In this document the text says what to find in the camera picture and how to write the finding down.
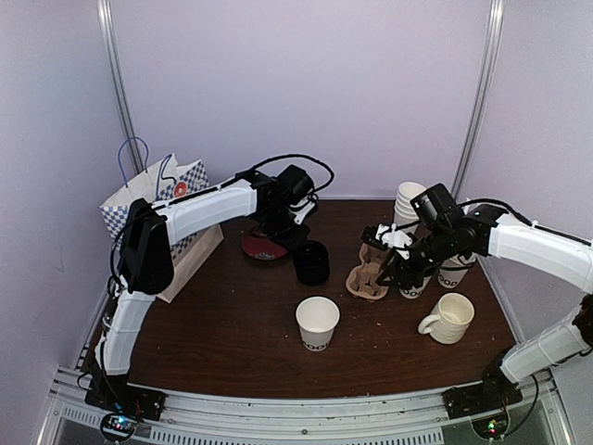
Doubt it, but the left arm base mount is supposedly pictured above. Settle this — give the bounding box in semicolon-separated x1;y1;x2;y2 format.
84;387;166;442

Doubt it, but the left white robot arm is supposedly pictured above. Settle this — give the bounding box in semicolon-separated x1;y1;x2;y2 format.
93;165;317;412

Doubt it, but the white cup holding straws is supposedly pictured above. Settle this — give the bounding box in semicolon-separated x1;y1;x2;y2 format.
437;258;473;289

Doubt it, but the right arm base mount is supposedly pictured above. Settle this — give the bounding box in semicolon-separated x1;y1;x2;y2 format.
442;384;523;441

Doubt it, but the red floral plate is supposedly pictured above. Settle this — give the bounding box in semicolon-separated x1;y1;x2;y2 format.
241;232;288;261

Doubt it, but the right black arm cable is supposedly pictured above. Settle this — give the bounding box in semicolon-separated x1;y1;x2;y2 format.
462;198;593;247

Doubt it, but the brown cardboard cup carrier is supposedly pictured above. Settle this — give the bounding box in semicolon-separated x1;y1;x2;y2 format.
346;244;389;302

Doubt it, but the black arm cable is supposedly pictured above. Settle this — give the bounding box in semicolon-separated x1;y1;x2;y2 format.
462;198;593;247
108;155;335;298

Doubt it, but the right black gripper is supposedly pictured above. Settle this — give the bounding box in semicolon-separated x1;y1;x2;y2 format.
376;224;456;290

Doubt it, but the stack of white paper cups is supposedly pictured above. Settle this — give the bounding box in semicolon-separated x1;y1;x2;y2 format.
394;182;426;234

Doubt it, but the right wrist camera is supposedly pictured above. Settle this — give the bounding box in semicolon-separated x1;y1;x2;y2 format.
361;224;413;259

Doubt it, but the white paper coffee cup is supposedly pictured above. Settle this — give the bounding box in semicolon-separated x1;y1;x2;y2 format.
399;276;431;299

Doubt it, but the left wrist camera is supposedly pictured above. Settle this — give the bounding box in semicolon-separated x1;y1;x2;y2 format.
288;197;318;225

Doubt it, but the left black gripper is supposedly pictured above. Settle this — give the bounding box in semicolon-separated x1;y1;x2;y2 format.
261;205;311;252

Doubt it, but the stack of black lids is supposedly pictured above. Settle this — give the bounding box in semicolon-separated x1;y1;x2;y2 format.
292;240;331;286

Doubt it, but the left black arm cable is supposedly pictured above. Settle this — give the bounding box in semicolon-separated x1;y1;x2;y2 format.
108;155;335;298

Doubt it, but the blue checkered paper bag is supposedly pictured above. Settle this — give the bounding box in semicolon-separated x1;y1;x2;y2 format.
99;153;223;303

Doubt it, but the white ceramic mug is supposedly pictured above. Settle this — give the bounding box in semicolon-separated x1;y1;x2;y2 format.
417;293;475;345

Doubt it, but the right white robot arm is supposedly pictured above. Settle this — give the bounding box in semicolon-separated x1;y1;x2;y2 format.
363;184;592;410

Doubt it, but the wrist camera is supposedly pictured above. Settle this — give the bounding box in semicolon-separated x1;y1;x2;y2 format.
288;197;318;225
361;224;413;259

